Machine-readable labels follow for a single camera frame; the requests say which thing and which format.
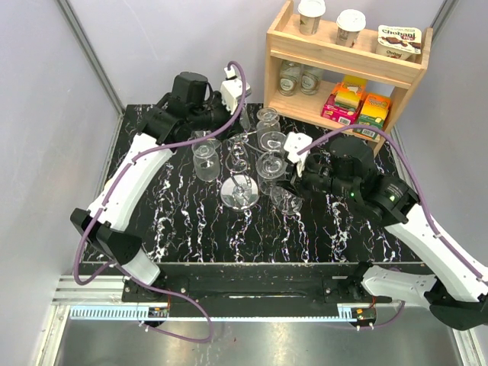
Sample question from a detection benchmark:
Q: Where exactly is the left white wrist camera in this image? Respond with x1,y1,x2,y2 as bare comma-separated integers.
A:
220,66,252,114

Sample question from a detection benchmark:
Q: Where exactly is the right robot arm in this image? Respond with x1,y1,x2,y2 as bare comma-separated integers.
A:
278,133,487,330

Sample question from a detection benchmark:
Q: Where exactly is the purple cable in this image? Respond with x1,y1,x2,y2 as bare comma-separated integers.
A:
299,124,488,331
72,60,247,343

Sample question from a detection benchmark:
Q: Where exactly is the chrome wine glass rack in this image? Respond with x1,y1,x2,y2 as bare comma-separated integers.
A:
220,133,267,212

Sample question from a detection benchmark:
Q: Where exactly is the pink sponge box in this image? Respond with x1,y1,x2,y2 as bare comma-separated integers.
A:
320,83,363,125

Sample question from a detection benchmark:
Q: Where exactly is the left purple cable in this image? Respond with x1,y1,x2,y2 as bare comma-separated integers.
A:
72,60,247,343

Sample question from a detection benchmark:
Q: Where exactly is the white paper cup right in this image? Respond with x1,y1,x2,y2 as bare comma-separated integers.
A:
336,9,366,47

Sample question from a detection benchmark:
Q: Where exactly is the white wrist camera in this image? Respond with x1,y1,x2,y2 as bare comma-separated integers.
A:
220,66,252,114
284,132,313,176

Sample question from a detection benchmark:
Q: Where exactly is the wooden shelf unit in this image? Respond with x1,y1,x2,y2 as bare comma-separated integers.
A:
264,1,433,133

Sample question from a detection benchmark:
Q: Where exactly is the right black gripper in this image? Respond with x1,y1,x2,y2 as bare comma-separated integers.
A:
271,151,358,201

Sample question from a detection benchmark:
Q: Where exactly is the white paper cup left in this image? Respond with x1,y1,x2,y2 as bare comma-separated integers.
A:
297,0,326,35

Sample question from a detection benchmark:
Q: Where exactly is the white paper cup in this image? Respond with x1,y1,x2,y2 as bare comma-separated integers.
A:
336,9,366,47
297,0,326,35

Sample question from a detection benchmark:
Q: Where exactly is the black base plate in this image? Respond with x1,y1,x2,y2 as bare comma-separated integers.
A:
122,263,375,321

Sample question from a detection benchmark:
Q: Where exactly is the clear wine glass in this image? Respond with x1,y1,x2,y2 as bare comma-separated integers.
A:
256,151,303,216
259,131,286,152

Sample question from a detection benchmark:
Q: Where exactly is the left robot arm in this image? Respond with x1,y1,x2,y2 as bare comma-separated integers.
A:
70,64,251,301

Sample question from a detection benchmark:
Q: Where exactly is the Chobani yogurt cup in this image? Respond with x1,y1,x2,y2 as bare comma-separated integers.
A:
376,25,422,60

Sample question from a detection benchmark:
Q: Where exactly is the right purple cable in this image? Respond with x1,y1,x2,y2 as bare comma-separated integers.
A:
299,124,488,331

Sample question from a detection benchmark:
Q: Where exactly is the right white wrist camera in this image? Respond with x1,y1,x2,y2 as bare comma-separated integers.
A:
284,132,313,176

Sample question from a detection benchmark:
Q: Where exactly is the green orange sponge box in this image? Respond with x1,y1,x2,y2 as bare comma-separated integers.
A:
354,92,391,130

